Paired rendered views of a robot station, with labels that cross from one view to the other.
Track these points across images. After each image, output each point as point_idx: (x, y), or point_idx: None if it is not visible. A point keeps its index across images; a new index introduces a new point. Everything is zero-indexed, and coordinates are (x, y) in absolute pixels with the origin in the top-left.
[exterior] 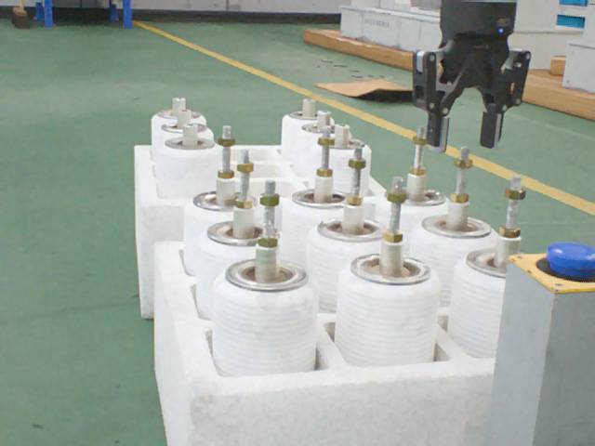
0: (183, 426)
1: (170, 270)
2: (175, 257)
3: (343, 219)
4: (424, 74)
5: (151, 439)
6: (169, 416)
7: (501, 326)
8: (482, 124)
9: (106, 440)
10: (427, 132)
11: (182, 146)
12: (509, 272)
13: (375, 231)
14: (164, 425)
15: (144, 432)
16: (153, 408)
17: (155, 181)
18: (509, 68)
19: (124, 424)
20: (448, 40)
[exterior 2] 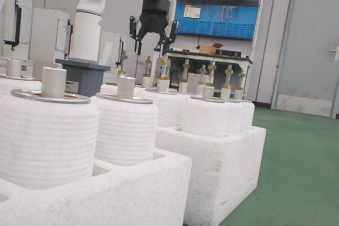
0: (259, 151)
1: (235, 136)
2: (225, 137)
3: (186, 89)
4: (177, 30)
5: (241, 211)
6: (242, 184)
7: None
8: (138, 46)
9: (262, 219)
10: (165, 51)
11: (145, 98)
12: (207, 78)
13: (177, 92)
14: (231, 213)
15: (242, 214)
16: (229, 219)
17: (124, 167)
18: (137, 24)
19: (249, 221)
20: (168, 16)
